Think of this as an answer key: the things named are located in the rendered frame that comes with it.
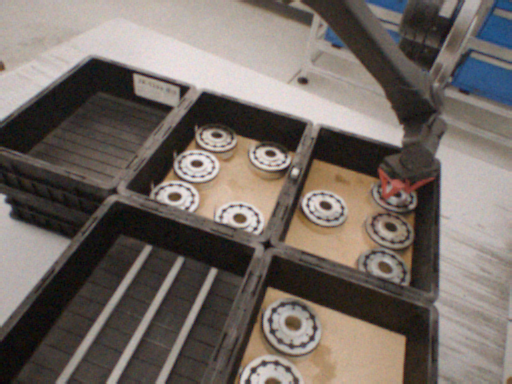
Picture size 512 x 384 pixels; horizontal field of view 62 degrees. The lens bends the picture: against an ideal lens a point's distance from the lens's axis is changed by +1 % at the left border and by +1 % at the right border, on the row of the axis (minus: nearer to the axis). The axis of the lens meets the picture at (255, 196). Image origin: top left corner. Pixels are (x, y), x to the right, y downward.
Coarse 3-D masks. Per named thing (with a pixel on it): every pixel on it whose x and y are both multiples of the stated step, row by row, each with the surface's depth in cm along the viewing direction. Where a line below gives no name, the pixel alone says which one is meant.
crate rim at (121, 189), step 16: (192, 96) 101; (224, 96) 103; (272, 112) 101; (160, 144) 88; (304, 144) 94; (144, 160) 86; (128, 176) 81; (288, 176) 87; (128, 192) 78; (176, 208) 77; (224, 224) 76; (272, 224) 77; (256, 240) 74
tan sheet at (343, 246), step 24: (312, 168) 104; (336, 168) 105; (336, 192) 100; (360, 192) 101; (360, 216) 95; (288, 240) 88; (312, 240) 89; (336, 240) 89; (360, 240) 90; (408, 264) 88
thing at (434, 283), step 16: (336, 128) 100; (384, 144) 98; (304, 160) 91; (288, 192) 83; (288, 208) 80; (432, 208) 86; (432, 224) 83; (272, 240) 75; (432, 240) 80; (304, 256) 73; (320, 256) 73; (432, 256) 77; (352, 272) 72; (368, 272) 73; (432, 272) 74; (400, 288) 71; (432, 288) 72
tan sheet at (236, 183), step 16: (192, 144) 105; (240, 144) 107; (224, 160) 102; (240, 160) 103; (224, 176) 98; (240, 176) 99; (256, 176) 100; (208, 192) 94; (224, 192) 95; (240, 192) 95; (256, 192) 96; (272, 192) 97; (208, 208) 91; (272, 208) 93
